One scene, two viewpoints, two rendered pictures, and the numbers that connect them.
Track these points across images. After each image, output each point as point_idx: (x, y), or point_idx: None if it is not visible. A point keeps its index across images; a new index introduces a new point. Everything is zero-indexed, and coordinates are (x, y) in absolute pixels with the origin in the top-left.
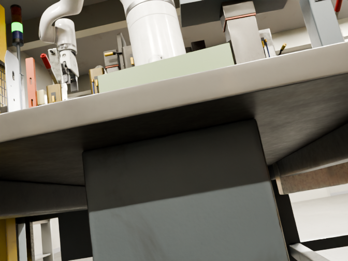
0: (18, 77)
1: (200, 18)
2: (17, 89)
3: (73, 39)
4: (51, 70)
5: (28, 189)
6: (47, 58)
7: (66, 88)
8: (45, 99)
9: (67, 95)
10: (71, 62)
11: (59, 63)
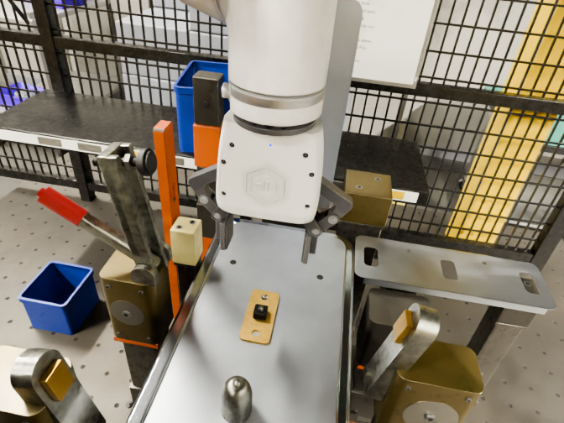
0: (347, 75)
1: None
2: (330, 117)
3: (248, 54)
4: (87, 231)
5: None
6: (47, 206)
7: (148, 283)
8: (177, 253)
9: (146, 300)
10: (223, 181)
11: (122, 209)
